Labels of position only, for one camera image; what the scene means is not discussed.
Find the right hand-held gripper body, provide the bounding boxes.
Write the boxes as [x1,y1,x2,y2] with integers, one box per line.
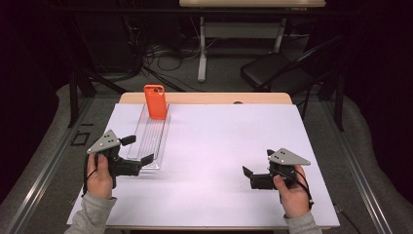
[249,147,312,191]

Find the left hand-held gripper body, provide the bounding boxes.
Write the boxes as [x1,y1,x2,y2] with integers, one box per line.
[86,129,144,189]

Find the clear plastic tray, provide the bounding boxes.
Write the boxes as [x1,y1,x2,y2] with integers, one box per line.
[127,102,171,171]

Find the orange phone case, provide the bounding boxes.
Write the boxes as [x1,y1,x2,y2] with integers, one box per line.
[143,84,169,121]

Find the person's left hand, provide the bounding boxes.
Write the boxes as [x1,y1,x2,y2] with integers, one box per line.
[85,152,115,200]

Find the person's right hand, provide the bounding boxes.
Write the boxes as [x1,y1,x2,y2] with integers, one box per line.
[272,164,312,219]

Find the white table mat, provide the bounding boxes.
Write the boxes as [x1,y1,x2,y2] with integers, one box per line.
[66,102,341,228]

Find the black metal stand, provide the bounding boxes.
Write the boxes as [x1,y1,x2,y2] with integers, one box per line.
[66,19,131,130]
[316,71,346,133]

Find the wooden table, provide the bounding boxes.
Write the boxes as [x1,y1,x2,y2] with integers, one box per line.
[105,92,295,232]

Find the black folding chair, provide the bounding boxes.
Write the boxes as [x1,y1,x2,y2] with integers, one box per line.
[240,33,345,121]

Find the white-legged desk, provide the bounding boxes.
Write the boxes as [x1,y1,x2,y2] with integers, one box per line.
[178,0,327,83]

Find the black metal crossbar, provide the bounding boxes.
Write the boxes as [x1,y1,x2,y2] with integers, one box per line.
[48,7,361,18]

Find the left hand-held gripper black cable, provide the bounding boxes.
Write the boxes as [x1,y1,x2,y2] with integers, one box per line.
[81,155,99,198]

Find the hand-held gripper black cable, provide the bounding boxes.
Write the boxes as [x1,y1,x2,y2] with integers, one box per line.
[272,168,316,211]
[81,155,99,198]

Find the right hand-held gripper black cable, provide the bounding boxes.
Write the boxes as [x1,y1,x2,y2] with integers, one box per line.
[272,168,316,211]

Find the aluminium floor rail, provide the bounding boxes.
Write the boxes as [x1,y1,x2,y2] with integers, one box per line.
[3,97,95,234]
[322,98,395,234]

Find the bundle of floor cables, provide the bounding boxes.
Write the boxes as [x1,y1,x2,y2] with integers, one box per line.
[123,16,208,94]

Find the black floor cable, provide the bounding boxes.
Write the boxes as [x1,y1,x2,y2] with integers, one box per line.
[333,204,362,234]

